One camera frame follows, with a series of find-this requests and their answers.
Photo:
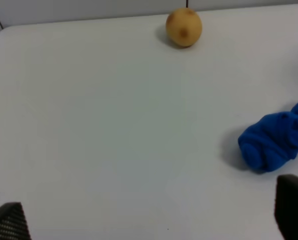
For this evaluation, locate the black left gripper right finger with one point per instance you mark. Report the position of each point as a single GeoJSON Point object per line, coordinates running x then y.
{"type": "Point", "coordinates": [286, 206]}

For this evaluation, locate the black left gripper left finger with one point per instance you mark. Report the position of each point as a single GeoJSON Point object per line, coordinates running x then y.
{"type": "Point", "coordinates": [13, 223]}

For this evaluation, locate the rolled blue cloth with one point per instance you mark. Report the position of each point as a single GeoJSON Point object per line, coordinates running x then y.
{"type": "Point", "coordinates": [271, 142]}

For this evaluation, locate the round tan potato ball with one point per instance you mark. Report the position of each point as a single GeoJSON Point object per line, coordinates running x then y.
{"type": "Point", "coordinates": [184, 27]}

